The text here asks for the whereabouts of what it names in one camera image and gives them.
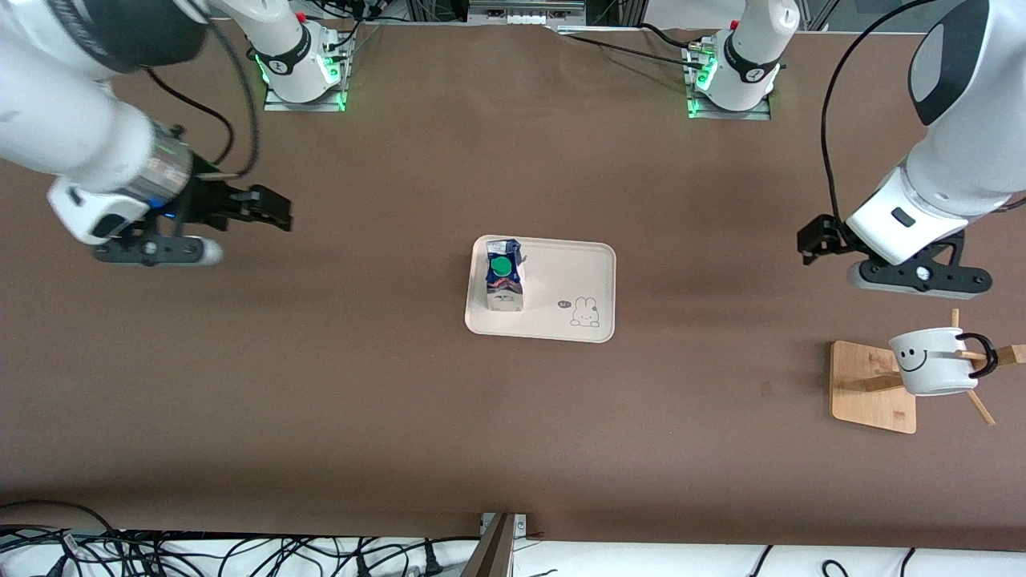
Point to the blue milk carton green cap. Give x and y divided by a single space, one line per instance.
504 276

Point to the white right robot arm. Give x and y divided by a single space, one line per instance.
56 120

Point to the metal table bracket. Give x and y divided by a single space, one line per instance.
519 525

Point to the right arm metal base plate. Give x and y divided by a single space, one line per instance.
276 102

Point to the white tray with rabbit print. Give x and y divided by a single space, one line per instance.
561 296

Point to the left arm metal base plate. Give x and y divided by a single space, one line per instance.
757 112

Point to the white smiley face mug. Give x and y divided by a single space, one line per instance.
934 365

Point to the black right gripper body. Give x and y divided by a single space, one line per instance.
205 200

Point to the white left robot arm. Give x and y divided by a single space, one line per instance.
962 144

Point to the wooden mug stand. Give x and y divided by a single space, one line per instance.
870 389

